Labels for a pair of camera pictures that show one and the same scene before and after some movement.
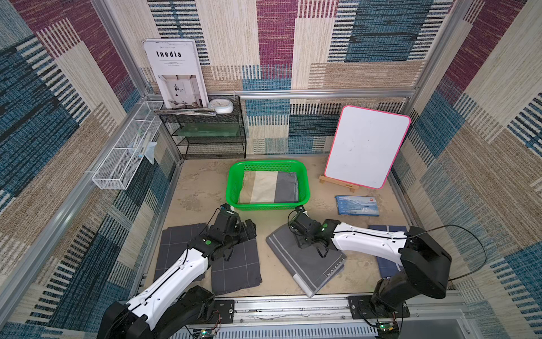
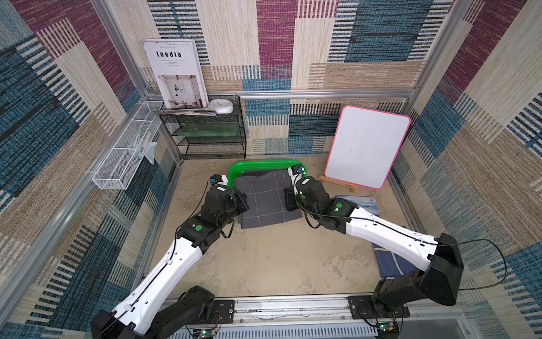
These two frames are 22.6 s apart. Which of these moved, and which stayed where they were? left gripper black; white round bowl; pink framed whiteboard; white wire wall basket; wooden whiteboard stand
Moved: left gripper black
Stayed: white round bowl; pink framed whiteboard; white wire wall basket; wooden whiteboard stand
